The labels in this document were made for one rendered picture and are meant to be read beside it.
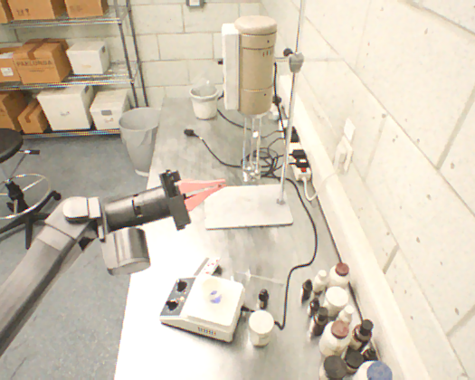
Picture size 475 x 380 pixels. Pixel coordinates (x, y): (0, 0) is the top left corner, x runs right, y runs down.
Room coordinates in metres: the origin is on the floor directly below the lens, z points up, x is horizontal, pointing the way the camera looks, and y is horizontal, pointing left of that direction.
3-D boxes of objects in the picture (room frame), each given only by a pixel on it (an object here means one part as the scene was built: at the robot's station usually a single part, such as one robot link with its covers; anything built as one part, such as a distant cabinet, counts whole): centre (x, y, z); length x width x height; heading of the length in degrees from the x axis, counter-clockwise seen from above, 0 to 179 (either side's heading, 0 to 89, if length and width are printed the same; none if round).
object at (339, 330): (0.33, -0.23, 0.80); 0.06 x 0.06 x 0.11
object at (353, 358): (0.29, -0.27, 0.77); 0.04 x 0.04 x 0.04
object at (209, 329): (0.43, 0.08, 0.79); 0.22 x 0.13 x 0.08; 74
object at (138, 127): (2.02, 0.66, 0.22); 0.33 x 0.33 x 0.41
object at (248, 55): (0.83, -0.02, 1.25); 0.15 x 0.11 x 0.24; 95
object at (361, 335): (0.34, -0.30, 0.80); 0.04 x 0.04 x 0.11
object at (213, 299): (0.43, 0.06, 0.87); 0.06 x 0.05 x 0.08; 31
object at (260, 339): (0.36, -0.06, 0.79); 0.06 x 0.06 x 0.08
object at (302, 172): (1.17, -0.24, 0.77); 0.40 x 0.06 x 0.04; 5
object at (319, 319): (0.38, -0.21, 0.80); 0.04 x 0.04 x 0.10
